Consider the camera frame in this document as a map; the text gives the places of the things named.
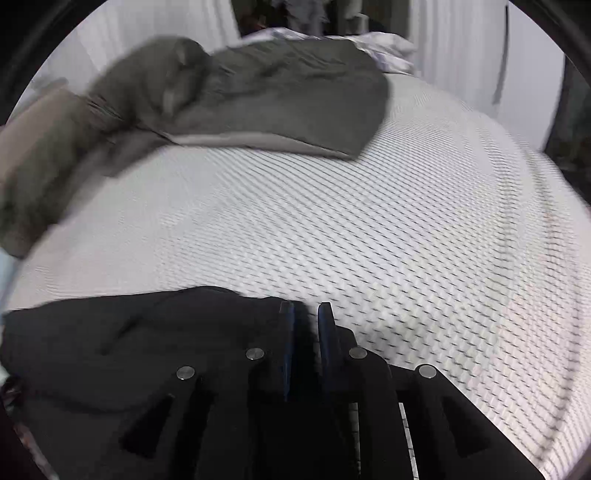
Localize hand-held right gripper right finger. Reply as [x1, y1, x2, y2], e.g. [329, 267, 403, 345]
[318, 302, 546, 480]

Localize black pants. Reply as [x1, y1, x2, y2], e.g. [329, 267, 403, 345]
[0, 286, 319, 480]

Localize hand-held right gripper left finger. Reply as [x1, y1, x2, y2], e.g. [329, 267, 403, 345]
[60, 301, 297, 480]

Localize white crumpled sheet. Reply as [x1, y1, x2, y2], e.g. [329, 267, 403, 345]
[245, 27, 416, 75]

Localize white curtain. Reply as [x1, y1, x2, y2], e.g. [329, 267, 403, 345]
[409, 0, 509, 93]

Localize grey garment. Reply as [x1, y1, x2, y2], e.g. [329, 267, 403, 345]
[0, 36, 391, 257]

